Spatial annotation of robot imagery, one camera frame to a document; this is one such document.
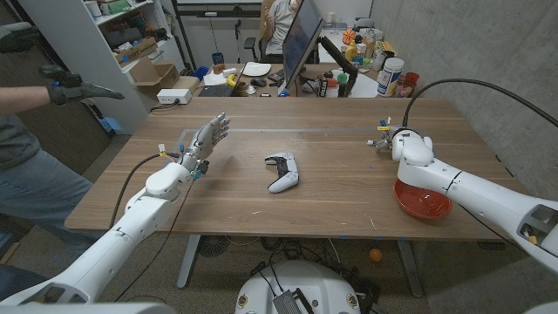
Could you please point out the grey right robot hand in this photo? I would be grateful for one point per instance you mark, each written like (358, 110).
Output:
(384, 140)

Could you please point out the black gloved person hand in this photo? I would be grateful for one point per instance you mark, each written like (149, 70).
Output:
(70, 90)
(17, 37)

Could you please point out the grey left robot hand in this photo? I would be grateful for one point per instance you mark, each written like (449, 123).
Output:
(202, 141)

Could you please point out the green whiteboard marker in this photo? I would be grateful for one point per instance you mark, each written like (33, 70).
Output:
(371, 142)

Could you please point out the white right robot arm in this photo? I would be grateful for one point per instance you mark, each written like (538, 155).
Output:
(479, 196)

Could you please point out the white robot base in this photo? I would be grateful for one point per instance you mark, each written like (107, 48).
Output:
(301, 279)

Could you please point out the bare person forearm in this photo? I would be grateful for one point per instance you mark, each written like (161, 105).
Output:
(24, 99)

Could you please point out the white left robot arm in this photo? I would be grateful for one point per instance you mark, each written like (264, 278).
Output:
(139, 218)

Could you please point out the red bowl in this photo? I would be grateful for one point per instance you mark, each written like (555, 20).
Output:
(423, 205)

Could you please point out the white game controller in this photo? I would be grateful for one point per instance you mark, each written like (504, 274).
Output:
(287, 176)

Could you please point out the white shelf unit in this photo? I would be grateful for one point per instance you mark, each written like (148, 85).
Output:
(87, 52)

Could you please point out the black laptop keyboard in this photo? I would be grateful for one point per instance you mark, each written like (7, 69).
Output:
(216, 90)

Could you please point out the white power box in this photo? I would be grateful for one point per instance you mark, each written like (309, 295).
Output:
(174, 96)

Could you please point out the flat brown cardboard box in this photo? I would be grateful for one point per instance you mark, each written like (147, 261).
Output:
(187, 83)

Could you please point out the red plastic container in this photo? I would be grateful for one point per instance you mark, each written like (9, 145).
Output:
(407, 85)

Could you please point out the white canister with label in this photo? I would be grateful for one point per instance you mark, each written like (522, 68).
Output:
(389, 76)

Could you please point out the yellow banana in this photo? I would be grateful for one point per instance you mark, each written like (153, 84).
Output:
(231, 80)

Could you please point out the printed cardboard box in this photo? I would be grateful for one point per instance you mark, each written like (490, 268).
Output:
(137, 50)

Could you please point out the grey tape outline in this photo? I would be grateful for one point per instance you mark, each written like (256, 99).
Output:
(305, 130)

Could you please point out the black bottle white lettering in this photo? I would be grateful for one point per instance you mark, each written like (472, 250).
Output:
(323, 88)

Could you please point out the black computer mouse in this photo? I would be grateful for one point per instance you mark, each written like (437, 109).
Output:
(258, 82)

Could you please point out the open cardboard box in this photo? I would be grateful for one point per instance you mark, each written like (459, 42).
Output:
(152, 76)

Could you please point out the blue cup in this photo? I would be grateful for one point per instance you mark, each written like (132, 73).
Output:
(218, 58)

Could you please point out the white plate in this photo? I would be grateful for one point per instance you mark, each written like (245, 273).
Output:
(256, 69)

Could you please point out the yellow bottle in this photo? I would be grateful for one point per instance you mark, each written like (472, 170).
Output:
(351, 53)

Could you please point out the clear plastic bottle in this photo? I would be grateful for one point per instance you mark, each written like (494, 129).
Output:
(370, 43)

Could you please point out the black floor fan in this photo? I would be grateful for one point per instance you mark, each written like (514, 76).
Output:
(213, 245)

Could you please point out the standing person in jeans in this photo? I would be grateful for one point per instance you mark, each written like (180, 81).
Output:
(35, 192)

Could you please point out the black office chair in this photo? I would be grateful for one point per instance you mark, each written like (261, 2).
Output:
(250, 43)

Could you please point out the orange basketball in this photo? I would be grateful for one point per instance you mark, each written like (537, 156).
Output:
(349, 37)

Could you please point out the small orange ball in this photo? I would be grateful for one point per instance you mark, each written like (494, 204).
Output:
(376, 255)

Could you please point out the black computer monitor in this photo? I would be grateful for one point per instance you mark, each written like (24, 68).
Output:
(301, 39)

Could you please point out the seated person grey shirt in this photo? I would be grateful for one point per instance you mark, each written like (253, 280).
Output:
(279, 30)

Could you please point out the grey finned electronics box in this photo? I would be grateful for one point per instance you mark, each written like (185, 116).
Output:
(287, 303)

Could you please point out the whiteboard with black frame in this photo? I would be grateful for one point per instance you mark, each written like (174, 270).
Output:
(218, 12)

